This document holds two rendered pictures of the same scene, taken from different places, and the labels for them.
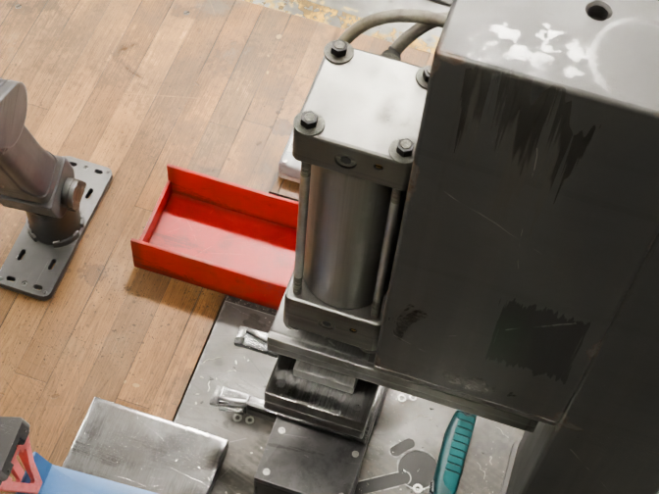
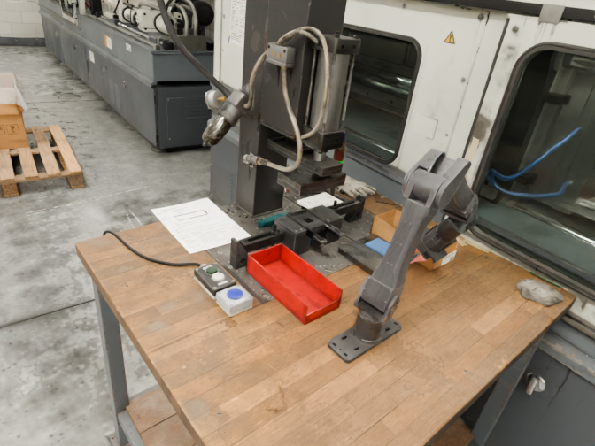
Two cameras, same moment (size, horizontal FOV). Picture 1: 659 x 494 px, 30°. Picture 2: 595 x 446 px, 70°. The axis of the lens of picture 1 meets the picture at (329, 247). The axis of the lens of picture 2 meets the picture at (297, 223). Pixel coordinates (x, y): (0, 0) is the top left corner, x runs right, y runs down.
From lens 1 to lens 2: 1.75 m
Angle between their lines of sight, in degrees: 88
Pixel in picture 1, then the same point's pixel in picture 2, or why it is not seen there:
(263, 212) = (274, 289)
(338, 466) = (317, 210)
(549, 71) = not seen: outside the picture
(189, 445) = (351, 250)
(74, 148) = (339, 367)
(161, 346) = (343, 281)
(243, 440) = (331, 251)
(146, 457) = (367, 254)
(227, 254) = (298, 291)
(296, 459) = (328, 215)
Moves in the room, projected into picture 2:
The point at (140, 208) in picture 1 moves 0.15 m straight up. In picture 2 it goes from (322, 326) to (332, 276)
